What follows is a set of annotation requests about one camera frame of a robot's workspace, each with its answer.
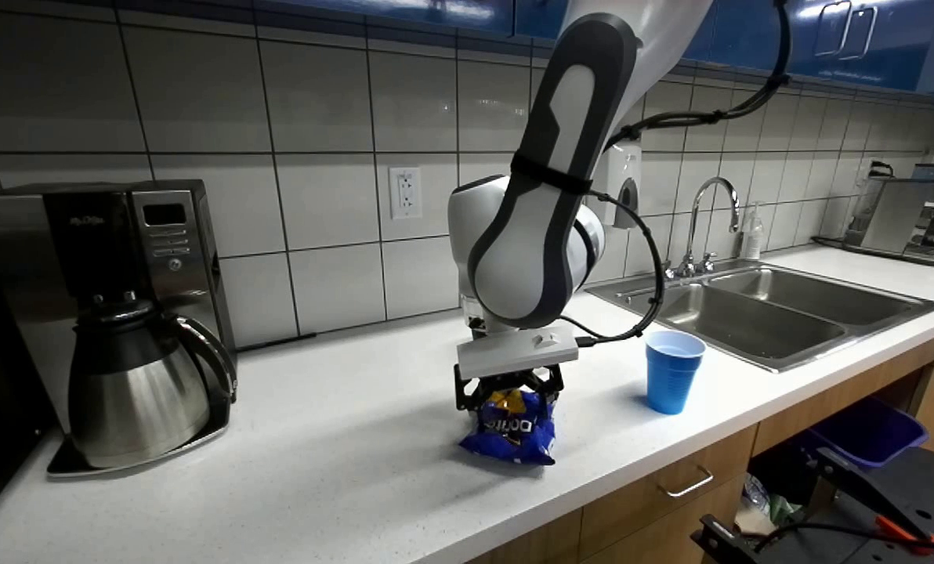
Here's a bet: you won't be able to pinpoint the chrome faucet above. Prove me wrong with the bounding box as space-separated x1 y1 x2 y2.
656 177 749 283

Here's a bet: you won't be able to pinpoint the silver espresso machine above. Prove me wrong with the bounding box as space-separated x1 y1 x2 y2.
810 156 934 268

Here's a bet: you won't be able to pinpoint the clear soap pump bottle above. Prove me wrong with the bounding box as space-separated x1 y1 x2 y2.
739 209 768 263

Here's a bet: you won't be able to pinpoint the blue plastic cup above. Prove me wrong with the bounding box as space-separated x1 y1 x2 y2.
643 329 708 416

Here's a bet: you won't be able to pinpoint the blue plastic bin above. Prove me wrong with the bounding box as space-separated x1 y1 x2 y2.
808 399 931 473

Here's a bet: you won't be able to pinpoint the wooden lower cabinets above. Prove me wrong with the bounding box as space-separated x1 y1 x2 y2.
469 329 934 564

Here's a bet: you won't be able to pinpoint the white wall outlet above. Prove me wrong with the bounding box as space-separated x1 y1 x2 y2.
386 166 425 226

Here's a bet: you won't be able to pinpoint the blue upper cabinets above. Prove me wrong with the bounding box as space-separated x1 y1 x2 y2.
108 0 934 105

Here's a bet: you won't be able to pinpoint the black metal stand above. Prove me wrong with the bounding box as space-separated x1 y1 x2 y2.
690 445 934 564

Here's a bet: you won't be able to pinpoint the steel coffee carafe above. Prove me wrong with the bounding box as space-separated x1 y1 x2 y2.
66 292 242 473

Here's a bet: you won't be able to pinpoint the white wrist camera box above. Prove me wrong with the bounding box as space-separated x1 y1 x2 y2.
453 316 584 381

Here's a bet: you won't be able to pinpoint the blue snack package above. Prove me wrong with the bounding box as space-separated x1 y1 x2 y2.
458 384 559 470

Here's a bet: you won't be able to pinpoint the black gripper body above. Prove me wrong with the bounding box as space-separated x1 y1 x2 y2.
472 359 554 399

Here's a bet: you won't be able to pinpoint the orange clamp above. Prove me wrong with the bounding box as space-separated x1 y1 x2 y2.
872 515 934 557

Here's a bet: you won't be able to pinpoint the silver drawer handle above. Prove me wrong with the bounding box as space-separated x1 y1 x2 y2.
659 470 719 506

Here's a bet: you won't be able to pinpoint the black steel coffee maker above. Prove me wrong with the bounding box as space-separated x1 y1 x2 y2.
0 178 242 481

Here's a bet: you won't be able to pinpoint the silver cabinet handle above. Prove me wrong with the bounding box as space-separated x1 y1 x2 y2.
810 0 850 60

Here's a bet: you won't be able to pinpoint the stainless steel double sink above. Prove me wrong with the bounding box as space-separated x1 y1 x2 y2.
588 260 934 376

